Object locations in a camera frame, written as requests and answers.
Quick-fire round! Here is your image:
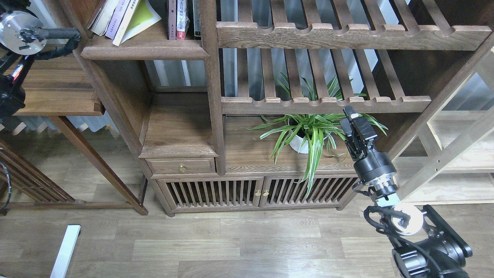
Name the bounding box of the red white upright book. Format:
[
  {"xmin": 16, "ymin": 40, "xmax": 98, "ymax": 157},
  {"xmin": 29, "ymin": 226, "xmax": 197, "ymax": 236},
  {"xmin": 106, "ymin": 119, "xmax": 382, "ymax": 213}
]
[{"xmin": 175, "ymin": 0, "xmax": 189, "ymax": 40}]

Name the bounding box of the green spider plant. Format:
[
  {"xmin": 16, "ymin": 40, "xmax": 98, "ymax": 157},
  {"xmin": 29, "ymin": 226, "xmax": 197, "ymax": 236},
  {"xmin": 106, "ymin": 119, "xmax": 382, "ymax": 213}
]
[{"xmin": 246, "ymin": 72, "xmax": 389, "ymax": 198}]

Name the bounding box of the white cover book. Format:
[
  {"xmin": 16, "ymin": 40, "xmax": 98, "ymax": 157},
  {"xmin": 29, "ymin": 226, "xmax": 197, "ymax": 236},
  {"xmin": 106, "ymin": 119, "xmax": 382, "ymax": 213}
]
[{"xmin": 105, "ymin": 0, "xmax": 130, "ymax": 39}]

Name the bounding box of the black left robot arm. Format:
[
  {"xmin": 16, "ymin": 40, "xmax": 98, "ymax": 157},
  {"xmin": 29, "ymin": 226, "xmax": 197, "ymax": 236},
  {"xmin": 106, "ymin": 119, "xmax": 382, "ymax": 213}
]
[{"xmin": 1, "ymin": 0, "xmax": 81, "ymax": 119}]

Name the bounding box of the white metal stand leg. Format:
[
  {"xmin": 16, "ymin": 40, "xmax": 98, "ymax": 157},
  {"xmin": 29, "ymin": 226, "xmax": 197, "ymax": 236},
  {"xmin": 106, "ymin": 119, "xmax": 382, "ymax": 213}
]
[{"xmin": 50, "ymin": 225, "xmax": 81, "ymax": 278}]

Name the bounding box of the dark upright book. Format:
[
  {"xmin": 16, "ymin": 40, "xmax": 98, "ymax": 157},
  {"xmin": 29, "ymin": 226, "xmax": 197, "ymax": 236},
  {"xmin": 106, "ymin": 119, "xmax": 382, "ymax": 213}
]
[{"xmin": 192, "ymin": 0, "xmax": 201, "ymax": 40}]

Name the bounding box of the pink spine upright book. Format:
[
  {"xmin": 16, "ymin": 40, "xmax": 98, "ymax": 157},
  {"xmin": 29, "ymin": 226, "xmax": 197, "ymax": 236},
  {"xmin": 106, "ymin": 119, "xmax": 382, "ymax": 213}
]
[{"xmin": 168, "ymin": 0, "xmax": 178, "ymax": 40}]

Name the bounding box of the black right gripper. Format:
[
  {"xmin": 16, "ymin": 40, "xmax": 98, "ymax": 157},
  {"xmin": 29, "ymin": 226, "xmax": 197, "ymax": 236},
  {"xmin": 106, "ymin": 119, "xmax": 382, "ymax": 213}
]
[{"xmin": 340, "ymin": 105, "xmax": 396, "ymax": 188}]

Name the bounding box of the light wooden shelf unit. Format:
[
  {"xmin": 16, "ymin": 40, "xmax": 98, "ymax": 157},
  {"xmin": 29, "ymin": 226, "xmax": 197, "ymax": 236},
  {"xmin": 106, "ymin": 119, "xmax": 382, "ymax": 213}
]
[{"xmin": 381, "ymin": 50, "xmax": 494, "ymax": 207}]

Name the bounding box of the white plant pot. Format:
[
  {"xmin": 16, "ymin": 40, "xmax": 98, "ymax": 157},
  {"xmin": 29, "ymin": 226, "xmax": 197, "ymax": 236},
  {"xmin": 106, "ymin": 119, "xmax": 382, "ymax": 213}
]
[{"xmin": 289, "ymin": 131, "xmax": 309, "ymax": 154}]

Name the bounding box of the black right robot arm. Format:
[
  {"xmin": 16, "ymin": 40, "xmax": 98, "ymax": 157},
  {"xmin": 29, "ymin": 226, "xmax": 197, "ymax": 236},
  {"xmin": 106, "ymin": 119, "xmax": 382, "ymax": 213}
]
[{"xmin": 340, "ymin": 106, "xmax": 473, "ymax": 278}]

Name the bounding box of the dark wooden side table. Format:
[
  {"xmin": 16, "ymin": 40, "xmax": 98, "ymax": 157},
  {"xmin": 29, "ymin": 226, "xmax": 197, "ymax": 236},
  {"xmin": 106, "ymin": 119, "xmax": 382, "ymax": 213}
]
[{"xmin": 16, "ymin": 55, "xmax": 148, "ymax": 216}]

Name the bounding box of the dark wooden slatted chair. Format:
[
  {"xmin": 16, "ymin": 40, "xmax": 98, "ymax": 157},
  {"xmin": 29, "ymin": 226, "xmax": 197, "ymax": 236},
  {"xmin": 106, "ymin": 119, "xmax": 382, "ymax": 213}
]
[{"xmin": 0, "ymin": 140, "xmax": 77, "ymax": 208}]

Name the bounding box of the dark wooden bookshelf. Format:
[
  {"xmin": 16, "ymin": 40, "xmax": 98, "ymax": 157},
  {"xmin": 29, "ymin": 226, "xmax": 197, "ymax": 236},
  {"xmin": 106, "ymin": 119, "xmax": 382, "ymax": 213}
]
[{"xmin": 75, "ymin": 0, "xmax": 493, "ymax": 216}]

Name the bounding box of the red cover book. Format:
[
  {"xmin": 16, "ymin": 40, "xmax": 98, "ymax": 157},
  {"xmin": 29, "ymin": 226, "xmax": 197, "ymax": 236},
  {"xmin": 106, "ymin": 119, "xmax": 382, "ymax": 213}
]
[{"xmin": 87, "ymin": 0, "xmax": 118, "ymax": 36}]

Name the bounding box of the yellow-green cover book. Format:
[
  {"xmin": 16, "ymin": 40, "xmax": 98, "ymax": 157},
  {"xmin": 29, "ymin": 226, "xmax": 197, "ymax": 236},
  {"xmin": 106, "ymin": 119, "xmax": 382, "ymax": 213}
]
[{"xmin": 112, "ymin": 0, "xmax": 162, "ymax": 46}]

